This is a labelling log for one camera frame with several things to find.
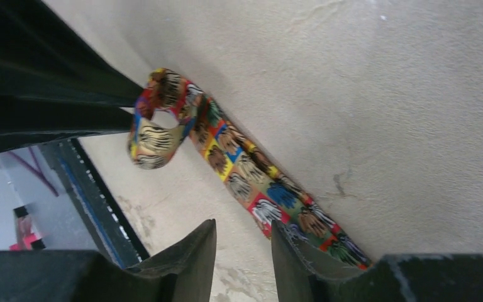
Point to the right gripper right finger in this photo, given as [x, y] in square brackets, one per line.
[304, 273]

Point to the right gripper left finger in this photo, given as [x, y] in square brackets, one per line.
[181, 272]

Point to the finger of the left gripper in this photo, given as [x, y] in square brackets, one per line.
[53, 85]

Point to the colourful patterned tie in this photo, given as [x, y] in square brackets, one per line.
[172, 109]

